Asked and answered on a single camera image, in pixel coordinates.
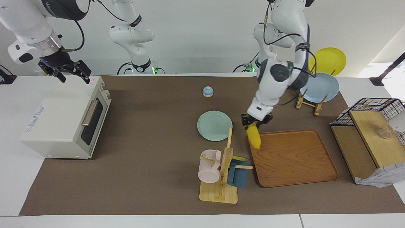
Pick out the black stand pole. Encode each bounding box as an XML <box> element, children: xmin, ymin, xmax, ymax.
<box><xmin>370</xmin><ymin>52</ymin><xmax>405</xmax><ymax>86</ymax></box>

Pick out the black base cable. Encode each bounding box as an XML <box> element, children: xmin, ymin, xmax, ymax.
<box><xmin>233</xmin><ymin>52</ymin><xmax>260</xmax><ymax>73</ymax></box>
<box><xmin>117</xmin><ymin>62</ymin><xmax>132</xmax><ymax>75</ymax></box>

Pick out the white rounded object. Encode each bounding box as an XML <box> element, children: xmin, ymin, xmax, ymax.
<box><xmin>389</xmin><ymin>112</ymin><xmax>405</xmax><ymax>133</ymax></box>

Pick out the wooden plate rack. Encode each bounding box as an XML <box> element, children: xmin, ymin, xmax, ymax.
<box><xmin>296</xmin><ymin>63</ymin><xmax>337</xmax><ymax>117</ymax></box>

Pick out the white crumpled cloth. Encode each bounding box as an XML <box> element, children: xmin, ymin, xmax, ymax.
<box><xmin>354</xmin><ymin>163</ymin><xmax>405</xmax><ymax>188</ymax></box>

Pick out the light blue plate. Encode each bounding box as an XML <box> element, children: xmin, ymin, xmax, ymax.
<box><xmin>300</xmin><ymin>73</ymin><xmax>340</xmax><ymax>103</ymax></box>

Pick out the black clamp mount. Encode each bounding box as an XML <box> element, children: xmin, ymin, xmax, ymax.
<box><xmin>0</xmin><ymin>65</ymin><xmax>17</xmax><ymax>85</ymax></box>

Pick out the oven door with handle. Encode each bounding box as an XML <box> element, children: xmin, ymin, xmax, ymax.
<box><xmin>76</xmin><ymin>91</ymin><xmax>112</xmax><ymax>159</ymax></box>

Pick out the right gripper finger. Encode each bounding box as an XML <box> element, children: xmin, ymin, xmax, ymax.
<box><xmin>70</xmin><ymin>60</ymin><xmax>91</xmax><ymax>83</ymax></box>
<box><xmin>39</xmin><ymin>62</ymin><xmax>67</xmax><ymax>83</ymax></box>

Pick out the mint green plate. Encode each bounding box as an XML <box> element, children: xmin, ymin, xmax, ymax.
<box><xmin>197</xmin><ymin>110</ymin><xmax>233</xmax><ymax>142</ymax></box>

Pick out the black right base cable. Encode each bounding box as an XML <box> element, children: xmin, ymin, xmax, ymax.
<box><xmin>117</xmin><ymin>62</ymin><xmax>132</xmax><ymax>75</ymax></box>

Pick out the wooden two-tier shelf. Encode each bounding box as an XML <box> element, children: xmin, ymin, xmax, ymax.
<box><xmin>331</xmin><ymin>110</ymin><xmax>405</xmax><ymax>184</ymax></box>

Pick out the brown wooden tray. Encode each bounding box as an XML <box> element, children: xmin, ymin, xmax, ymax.
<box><xmin>248</xmin><ymin>129</ymin><xmax>339</xmax><ymax>188</ymax></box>

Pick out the black wire basket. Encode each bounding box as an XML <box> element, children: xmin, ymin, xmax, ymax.
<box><xmin>331</xmin><ymin>98</ymin><xmax>405</xmax><ymax>146</ymax></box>

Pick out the wooden mug rack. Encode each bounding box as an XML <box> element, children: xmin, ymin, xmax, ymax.
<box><xmin>199</xmin><ymin>128</ymin><xmax>253</xmax><ymax>204</ymax></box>

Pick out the black right arm wrist cable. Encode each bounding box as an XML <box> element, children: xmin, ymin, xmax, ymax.
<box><xmin>62</xmin><ymin>20</ymin><xmax>85</xmax><ymax>52</ymax></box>

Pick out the blue mug yellow inside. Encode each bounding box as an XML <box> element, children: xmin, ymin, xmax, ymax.
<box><xmin>227</xmin><ymin>156</ymin><xmax>251</xmax><ymax>188</ymax></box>

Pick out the pink mug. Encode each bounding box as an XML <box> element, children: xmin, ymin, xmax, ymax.
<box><xmin>198</xmin><ymin>149</ymin><xmax>222</xmax><ymax>184</ymax></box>

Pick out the white toaster oven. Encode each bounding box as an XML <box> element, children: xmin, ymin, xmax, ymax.
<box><xmin>20</xmin><ymin>75</ymin><xmax>112</xmax><ymax>159</ymax></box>

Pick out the black left base cable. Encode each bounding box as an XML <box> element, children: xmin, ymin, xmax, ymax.
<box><xmin>233</xmin><ymin>52</ymin><xmax>260</xmax><ymax>73</ymax></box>

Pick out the brown table mat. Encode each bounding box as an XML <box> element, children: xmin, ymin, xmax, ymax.
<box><xmin>19</xmin><ymin>75</ymin><xmax>405</xmax><ymax>216</ymax></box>

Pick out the yellow plate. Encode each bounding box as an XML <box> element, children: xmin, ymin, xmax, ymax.
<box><xmin>308</xmin><ymin>47</ymin><xmax>347</xmax><ymax>76</ymax></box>

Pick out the clear glass cup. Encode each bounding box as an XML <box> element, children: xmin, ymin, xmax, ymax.
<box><xmin>377</xmin><ymin>127</ymin><xmax>393</xmax><ymax>140</ymax></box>

